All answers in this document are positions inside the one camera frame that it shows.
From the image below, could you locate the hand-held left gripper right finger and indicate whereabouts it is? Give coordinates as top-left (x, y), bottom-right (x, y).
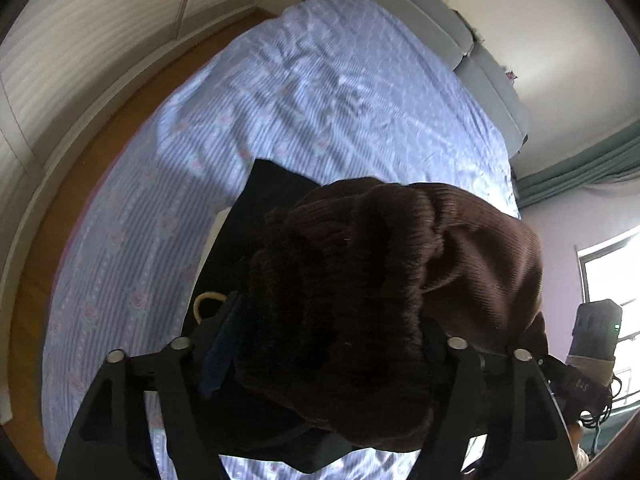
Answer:
top-left (414, 319), bottom-right (577, 480)

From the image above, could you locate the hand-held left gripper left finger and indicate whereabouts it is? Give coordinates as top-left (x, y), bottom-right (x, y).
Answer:
top-left (56, 290), bottom-right (247, 480)

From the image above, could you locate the brown knitted sweater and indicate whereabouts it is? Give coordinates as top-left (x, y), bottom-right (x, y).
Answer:
top-left (234, 176), bottom-right (551, 453)

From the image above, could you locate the window with metal bars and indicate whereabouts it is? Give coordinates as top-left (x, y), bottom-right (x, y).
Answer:
top-left (575, 227), bottom-right (640, 411)

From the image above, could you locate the white cloth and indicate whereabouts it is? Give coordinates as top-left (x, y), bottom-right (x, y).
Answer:
top-left (197, 207), bottom-right (232, 281)

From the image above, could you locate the black cloth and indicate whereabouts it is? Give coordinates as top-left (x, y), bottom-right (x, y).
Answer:
top-left (167, 158), bottom-right (401, 478)

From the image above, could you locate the green curtain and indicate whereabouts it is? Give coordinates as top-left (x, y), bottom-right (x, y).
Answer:
top-left (514, 125), bottom-right (640, 211)

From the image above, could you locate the blue striped floral bed sheet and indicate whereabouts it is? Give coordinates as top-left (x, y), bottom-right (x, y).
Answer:
top-left (42, 0), bottom-right (522, 480)

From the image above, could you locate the grey padded headboard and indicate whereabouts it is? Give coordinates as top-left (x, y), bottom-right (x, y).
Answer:
top-left (320, 0), bottom-right (531, 155)

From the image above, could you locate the beige cord loop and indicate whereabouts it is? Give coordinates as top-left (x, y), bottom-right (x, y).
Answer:
top-left (192, 291), bottom-right (228, 322)

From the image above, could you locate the black cable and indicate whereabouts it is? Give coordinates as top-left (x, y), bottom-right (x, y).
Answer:
top-left (577, 375), bottom-right (623, 431)

